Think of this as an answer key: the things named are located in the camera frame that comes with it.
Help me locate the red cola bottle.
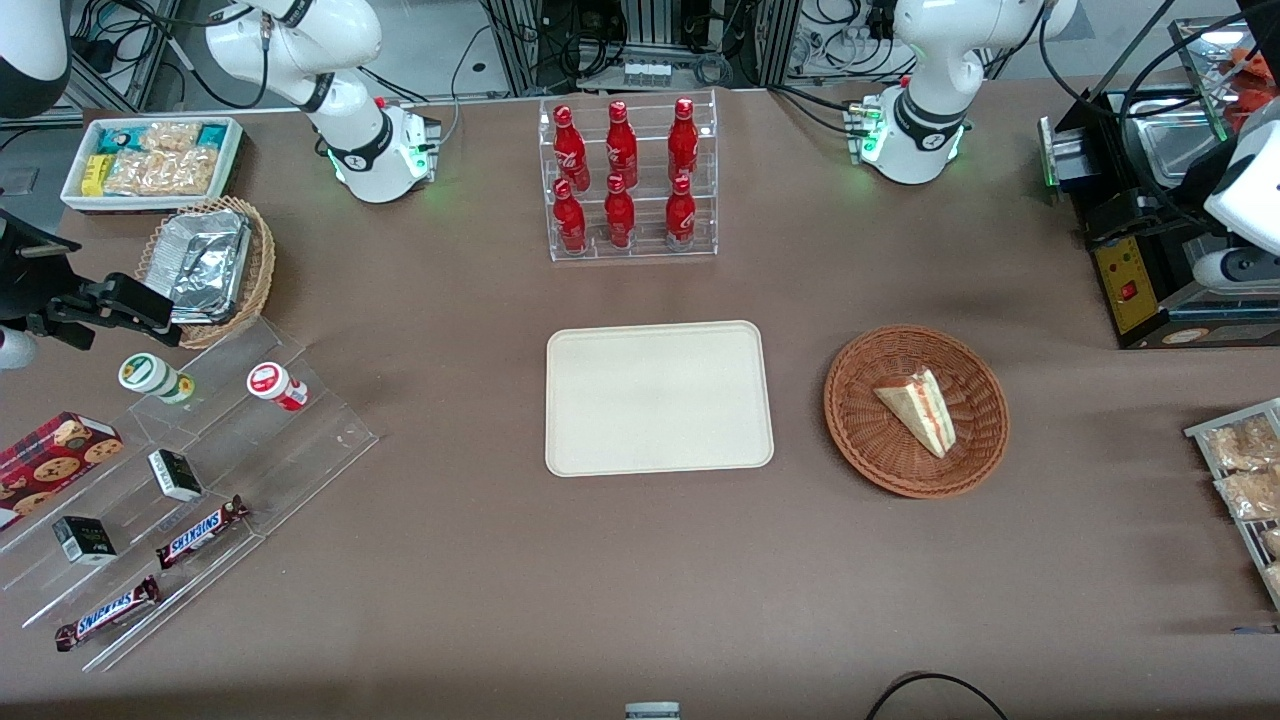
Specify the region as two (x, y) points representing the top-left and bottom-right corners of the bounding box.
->
(553, 105), (591, 191)
(606, 100), (639, 189)
(553, 179), (588, 254)
(665, 175), (697, 251)
(604, 174), (636, 249)
(668, 98), (700, 184)

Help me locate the beige plastic tray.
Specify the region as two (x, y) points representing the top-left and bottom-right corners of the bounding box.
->
(545, 320), (776, 478)

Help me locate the green lid cup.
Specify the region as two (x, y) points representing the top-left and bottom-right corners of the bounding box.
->
(118, 352), (197, 406)

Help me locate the brown wicker basket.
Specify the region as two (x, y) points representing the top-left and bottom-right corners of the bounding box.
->
(824, 325), (1010, 499)

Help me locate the black looped cable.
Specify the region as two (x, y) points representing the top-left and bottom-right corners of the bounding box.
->
(864, 671), (1012, 720)

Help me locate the red sausage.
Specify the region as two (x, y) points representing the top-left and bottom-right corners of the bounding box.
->
(1225, 92), (1280, 133)
(1218, 45), (1279, 89)

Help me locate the aluminium foil tray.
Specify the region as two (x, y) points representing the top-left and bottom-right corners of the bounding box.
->
(153, 209), (252, 325)

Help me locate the red cookie box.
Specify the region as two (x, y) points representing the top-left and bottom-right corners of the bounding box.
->
(0, 411), (125, 532)

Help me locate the small rice cracker bag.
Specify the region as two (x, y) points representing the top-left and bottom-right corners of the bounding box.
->
(140, 121), (202, 154)

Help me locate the clear acrylic stepped display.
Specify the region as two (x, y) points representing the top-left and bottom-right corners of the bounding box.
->
(0, 317), (380, 674)

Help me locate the large rice cracker bag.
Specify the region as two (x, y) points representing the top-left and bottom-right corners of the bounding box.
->
(104, 147), (220, 198)

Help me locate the small black box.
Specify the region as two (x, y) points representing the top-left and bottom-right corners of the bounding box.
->
(148, 448), (204, 503)
(52, 515), (118, 566)

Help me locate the clear acrylic bottle rack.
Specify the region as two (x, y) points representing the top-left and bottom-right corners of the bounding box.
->
(539, 89), (719, 263)

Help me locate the red lid cup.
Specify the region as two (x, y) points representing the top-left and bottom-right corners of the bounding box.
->
(246, 362), (310, 413)

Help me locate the triangular sandwich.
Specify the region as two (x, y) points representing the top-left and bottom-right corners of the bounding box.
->
(875, 369), (957, 459)

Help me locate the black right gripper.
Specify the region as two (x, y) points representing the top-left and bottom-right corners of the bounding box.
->
(0, 208), (186, 351)

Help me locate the grey wire snack rack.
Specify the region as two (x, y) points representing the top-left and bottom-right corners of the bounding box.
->
(1184, 397), (1280, 612)

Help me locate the light wicker basket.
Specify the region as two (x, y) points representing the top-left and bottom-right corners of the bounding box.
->
(135, 196), (277, 350)

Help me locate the white power strip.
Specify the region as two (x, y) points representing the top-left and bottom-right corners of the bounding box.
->
(621, 59), (699, 88)

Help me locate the white rectangular snack bin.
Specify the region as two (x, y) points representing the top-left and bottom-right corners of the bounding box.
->
(60, 116), (245, 214)

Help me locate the steel warmer pan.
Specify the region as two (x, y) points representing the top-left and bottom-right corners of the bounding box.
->
(1130, 112), (1236, 191)

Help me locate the snickers bar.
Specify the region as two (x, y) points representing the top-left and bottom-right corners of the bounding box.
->
(54, 575), (162, 653)
(155, 494), (250, 570)

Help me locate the aluminium frame post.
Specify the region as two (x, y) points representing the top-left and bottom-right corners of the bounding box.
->
(484, 0), (543, 97)
(758, 0), (803, 90)

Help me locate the black food warmer machine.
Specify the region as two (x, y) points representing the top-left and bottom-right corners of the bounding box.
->
(1038, 15), (1280, 350)

